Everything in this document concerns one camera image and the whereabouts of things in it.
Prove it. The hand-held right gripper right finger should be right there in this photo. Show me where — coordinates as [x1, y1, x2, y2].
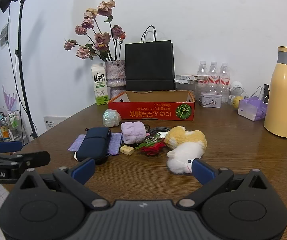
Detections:
[179, 158, 271, 210]

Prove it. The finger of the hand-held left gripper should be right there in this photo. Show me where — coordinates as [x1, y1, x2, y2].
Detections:
[0, 151, 51, 172]
[0, 141, 23, 154]

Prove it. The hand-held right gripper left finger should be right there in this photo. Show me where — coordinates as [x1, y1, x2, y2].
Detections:
[15, 158, 109, 210]

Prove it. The white plush toy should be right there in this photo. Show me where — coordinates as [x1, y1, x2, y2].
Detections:
[167, 142, 204, 175]

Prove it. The navy zip pouch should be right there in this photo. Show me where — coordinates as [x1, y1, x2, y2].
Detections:
[74, 127, 112, 165]

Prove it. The purple dish cloth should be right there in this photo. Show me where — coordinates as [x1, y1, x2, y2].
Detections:
[67, 133, 123, 156]

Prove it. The yellow sponge block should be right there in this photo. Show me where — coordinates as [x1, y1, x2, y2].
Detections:
[119, 144, 135, 156]

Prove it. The red artificial rose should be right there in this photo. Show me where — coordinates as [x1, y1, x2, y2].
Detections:
[135, 140, 167, 157]

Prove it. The iridescent ball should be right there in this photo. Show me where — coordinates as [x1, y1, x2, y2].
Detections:
[103, 109, 122, 128]

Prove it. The black braided cable coil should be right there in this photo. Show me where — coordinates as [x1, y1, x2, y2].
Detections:
[146, 126, 170, 140]

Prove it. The red cardboard box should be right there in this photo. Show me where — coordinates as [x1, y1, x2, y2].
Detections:
[108, 90, 196, 122]

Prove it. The metal rack with bottles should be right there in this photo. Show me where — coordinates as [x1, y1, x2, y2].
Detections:
[0, 109, 28, 143]

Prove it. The purple fluffy towel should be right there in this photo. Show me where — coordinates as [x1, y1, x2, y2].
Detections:
[121, 121, 147, 145]

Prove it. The floral tin box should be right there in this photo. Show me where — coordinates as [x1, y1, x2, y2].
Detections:
[199, 91, 223, 109]

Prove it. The purple tissue pack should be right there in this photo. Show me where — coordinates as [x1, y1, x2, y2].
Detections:
[238, 97, 268, 122]

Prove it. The clear container white lid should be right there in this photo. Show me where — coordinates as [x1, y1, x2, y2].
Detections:
[175, 79, 197, 98]

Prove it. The white green milk carton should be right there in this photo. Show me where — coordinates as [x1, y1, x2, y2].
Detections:
[91, 63, 109, 106]

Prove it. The small white desk fan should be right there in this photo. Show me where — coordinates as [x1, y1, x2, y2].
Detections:
[230, 81, 246, 101]

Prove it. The black light stand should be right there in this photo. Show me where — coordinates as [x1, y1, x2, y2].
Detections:
[14, 0, 38, 139]

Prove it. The flat white carton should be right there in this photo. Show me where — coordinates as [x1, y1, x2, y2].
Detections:
[175, 74, 209, 82]

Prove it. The pink glass vase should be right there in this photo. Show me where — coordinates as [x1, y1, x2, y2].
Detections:
[105, 60, 126, 99]

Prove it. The black charger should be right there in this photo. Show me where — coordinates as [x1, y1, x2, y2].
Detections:
[263, 83, 270, 103]

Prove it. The yellow thermos jug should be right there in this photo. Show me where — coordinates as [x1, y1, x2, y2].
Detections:
[263, 46, 287, 138]

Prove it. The black paper bag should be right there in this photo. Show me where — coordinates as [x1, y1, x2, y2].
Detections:
[125, 25, 176, 91]

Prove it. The dried pink rose bouquet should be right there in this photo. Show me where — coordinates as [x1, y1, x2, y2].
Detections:
[64, 0, 126, 62]

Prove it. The white charging cable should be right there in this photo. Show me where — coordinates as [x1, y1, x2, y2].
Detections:
[244, 86, 266, 98]

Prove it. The wall poster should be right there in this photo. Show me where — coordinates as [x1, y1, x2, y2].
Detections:
[0, 24, 10, 50]

